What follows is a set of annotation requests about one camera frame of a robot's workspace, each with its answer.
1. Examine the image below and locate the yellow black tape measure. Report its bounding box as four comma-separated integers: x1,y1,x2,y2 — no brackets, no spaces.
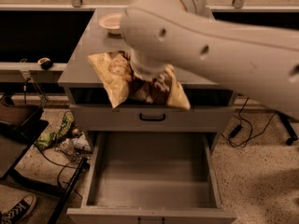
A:
37,58,53,70

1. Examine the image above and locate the closed grey upper drawer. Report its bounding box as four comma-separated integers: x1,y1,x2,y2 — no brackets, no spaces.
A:
70,105,233,133

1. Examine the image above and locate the black white sneaker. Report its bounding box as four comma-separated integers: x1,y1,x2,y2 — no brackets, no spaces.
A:
1,194,37,224

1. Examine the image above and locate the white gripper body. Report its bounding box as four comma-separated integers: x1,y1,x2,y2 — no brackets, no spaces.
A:
130,49,167,81

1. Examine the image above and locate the grey drawer cabinet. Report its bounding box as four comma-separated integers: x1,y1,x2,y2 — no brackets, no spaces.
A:
57,6,248,224

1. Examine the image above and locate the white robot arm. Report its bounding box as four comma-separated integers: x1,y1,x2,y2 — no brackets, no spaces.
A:
121,0,299,119

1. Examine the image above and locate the dark brown bin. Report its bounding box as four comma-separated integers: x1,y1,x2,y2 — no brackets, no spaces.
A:
0,103,43,139

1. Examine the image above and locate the white paper bowl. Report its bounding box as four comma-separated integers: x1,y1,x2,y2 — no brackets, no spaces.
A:
99,13,121,35

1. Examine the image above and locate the black tripod leg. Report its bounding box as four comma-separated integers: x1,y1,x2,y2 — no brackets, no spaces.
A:
48,158,88,224

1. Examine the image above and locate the black power cable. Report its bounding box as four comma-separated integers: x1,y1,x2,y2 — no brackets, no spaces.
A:
221,97,278,148

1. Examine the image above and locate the black stand leg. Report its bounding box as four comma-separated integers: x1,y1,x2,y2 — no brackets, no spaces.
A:
278,113,298,146

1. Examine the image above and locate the open grey drawer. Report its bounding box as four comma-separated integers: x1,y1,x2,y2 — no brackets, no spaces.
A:
67,132,236,224

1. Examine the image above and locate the green chip bag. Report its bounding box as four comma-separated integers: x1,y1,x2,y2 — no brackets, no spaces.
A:
34,111,75,150

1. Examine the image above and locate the brown chip bag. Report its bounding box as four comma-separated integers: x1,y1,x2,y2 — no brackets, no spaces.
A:
87,50,191,110

